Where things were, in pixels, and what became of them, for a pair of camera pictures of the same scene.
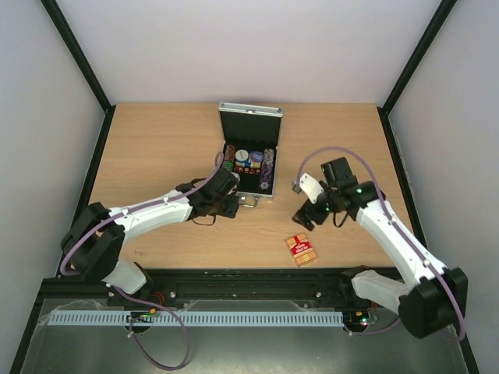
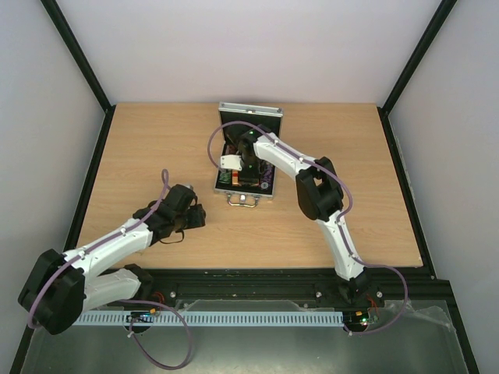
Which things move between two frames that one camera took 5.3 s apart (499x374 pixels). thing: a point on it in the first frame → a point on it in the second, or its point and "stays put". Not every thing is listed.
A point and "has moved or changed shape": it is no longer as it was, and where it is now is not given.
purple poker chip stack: [266, 183] stays put
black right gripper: [309, 214] → [249, 171]
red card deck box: [301, 248] has moved or changed shape
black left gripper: [231, 210] → [199, 217]
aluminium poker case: [252, 134] stays put
